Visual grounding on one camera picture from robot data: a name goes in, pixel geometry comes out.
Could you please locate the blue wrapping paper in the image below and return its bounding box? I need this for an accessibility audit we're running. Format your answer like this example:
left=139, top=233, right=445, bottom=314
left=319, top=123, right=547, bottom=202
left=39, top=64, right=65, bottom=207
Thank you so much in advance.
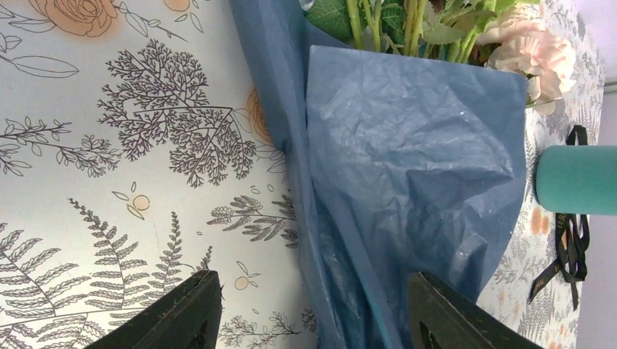
left=231, top=1, right=527, bottom=348

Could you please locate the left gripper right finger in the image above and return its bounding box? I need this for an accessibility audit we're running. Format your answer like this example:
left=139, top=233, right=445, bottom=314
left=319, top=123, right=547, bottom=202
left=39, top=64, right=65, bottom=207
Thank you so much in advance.
left=407, top=272, right=541, bottom=349

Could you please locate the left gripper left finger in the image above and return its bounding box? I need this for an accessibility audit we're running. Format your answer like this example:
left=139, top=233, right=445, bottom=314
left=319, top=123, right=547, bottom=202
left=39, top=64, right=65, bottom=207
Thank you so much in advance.
left=87, top=270, right=222, bottom=349

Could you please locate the black ribbon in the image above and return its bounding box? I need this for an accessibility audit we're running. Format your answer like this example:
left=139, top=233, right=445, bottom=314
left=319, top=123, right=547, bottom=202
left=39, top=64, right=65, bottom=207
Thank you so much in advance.
left=528, top=148, right=590, bottom=310

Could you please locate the artificial flower bouquet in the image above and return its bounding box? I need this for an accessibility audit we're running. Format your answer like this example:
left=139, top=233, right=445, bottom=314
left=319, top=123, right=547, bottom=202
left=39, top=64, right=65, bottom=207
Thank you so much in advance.
left=304, top=0, right=576, bottom=115

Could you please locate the teal cylindrical vase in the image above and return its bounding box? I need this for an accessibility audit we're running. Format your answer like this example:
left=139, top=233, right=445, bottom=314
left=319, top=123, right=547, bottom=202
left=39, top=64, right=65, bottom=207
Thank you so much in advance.
left=535, top=145, right=616, bottom=216

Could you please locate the floral patterned table mat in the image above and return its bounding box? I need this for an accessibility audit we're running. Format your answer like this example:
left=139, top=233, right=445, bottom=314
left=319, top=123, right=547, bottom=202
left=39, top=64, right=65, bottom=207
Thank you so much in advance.
left=1, top=1, right=605, bottom=348

